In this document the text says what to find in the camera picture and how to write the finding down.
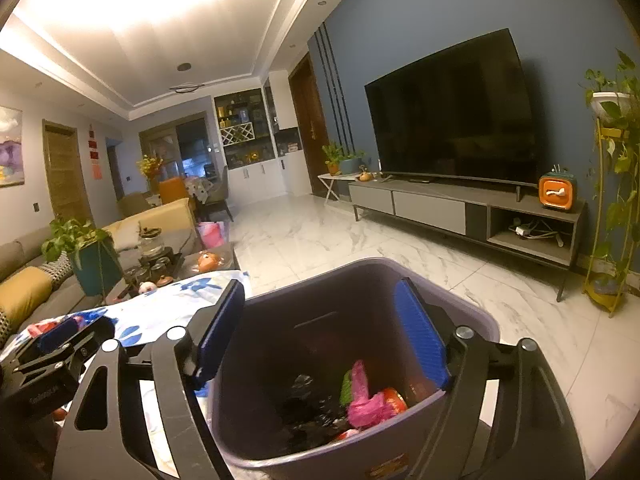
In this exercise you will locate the small plant in grey pot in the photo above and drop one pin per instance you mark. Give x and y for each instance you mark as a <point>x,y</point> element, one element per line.
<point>351,165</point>

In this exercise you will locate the black plastic bag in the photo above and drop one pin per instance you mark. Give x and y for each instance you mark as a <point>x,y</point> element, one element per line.
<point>310,410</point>

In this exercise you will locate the floral tablecloth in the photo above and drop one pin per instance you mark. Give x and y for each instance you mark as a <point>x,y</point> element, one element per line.
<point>165,305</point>

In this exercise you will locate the yellow pillow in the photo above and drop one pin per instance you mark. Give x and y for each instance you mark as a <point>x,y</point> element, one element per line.
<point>25,290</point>

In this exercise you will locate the small houndstooth pillow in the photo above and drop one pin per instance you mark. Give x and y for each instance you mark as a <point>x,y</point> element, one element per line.
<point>57,270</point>

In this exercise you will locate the tea set tray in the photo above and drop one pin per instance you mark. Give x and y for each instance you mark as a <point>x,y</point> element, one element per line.
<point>152,270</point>

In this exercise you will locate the yellow flower bouquet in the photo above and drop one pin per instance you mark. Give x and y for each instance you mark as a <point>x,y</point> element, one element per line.
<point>150,166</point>

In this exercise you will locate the orange dining chair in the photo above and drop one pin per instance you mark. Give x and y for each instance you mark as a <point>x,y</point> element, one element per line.
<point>172,190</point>

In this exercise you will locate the white display cabinet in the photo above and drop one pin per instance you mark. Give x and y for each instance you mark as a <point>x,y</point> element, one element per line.
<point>260,175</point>

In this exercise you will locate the potted plant in teal pot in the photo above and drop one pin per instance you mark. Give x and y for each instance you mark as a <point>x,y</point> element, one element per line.
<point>95,265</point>

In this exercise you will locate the white folding side table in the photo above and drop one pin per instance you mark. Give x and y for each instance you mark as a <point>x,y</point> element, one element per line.
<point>335,177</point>

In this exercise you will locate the grey sofa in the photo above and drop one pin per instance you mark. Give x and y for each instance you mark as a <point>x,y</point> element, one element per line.
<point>15,255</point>

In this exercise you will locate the glass balcony door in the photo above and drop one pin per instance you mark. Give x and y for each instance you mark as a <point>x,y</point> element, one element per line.
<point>192,145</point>

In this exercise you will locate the small white pink toy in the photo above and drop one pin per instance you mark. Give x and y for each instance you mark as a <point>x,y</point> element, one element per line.
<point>147,288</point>

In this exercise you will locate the small orange ornament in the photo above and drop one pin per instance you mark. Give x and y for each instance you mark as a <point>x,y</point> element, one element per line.
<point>365,176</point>

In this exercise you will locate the grey dining chair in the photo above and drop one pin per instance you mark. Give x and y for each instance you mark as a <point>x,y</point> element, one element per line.
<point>220,190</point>

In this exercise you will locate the dark brown wooden door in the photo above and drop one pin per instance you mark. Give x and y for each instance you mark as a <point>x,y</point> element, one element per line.
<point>307,130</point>

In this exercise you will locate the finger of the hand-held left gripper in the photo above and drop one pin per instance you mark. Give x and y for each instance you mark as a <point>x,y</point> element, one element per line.
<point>60,335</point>

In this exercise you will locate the orange retro television ornament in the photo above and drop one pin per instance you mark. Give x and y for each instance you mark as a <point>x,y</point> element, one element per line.
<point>556,192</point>

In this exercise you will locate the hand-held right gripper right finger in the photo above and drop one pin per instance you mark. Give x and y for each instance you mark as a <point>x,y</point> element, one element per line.
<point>420,330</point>

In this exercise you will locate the trailing plant in white pot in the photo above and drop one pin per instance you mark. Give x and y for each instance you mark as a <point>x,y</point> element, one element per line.
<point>607,102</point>

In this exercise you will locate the yellow metal plant stand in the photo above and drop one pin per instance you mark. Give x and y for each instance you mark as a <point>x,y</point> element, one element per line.
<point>607,132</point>

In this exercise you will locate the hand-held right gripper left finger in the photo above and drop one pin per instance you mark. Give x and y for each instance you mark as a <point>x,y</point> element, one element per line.
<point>220,330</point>

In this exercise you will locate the glass teapot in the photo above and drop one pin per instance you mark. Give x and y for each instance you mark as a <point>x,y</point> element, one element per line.
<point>150,242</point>

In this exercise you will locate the red pink plastic bag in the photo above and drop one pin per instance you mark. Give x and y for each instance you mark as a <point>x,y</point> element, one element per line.
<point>367,400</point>

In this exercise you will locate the grey plastic waste bin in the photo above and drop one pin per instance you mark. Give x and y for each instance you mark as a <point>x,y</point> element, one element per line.
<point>320,300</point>

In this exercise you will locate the yellow armchair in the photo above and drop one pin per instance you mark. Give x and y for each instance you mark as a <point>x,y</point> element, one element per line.
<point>150,220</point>

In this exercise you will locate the large houndstooth pillow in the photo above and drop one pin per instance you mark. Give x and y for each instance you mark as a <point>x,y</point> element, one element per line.
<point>4,320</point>

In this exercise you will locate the black vertical wall strips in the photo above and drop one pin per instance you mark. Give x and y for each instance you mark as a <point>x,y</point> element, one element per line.
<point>335,85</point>

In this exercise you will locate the round recessed ceiling fixture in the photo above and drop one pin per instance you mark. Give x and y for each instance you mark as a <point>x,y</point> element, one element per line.
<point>183,67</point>

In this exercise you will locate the dark coffee table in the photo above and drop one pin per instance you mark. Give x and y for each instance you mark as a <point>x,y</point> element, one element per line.
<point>220,262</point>

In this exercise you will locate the dining table with patterned cloth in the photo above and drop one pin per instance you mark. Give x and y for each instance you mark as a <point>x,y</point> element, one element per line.
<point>196,189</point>

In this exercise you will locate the purple wall painting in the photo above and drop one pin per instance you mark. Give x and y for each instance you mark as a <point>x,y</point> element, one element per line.
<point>10,150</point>

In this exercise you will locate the large black television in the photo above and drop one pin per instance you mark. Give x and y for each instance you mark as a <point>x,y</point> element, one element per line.
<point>450,110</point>

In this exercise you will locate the pink gift bag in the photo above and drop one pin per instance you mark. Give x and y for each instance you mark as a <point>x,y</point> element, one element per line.
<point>212,235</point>

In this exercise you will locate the light brown wooden door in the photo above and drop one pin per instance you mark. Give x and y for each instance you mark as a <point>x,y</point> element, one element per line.
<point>67,175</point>

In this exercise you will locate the grey television stand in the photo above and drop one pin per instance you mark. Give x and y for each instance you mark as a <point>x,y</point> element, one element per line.
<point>425,205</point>

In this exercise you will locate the red wrapper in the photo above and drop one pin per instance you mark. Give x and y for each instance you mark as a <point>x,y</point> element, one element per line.
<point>45,327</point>

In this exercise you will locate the olive dining chair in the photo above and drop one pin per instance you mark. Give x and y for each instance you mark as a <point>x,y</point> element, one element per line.
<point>132,205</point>

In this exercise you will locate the orange toy figure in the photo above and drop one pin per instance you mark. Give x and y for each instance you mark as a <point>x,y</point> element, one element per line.
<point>208,261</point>

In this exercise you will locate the red wall decorations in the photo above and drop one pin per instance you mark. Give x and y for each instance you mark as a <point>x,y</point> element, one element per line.
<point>95,155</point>

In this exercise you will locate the small plant in orange pot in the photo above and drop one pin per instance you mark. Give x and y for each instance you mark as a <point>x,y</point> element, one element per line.
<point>332,160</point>

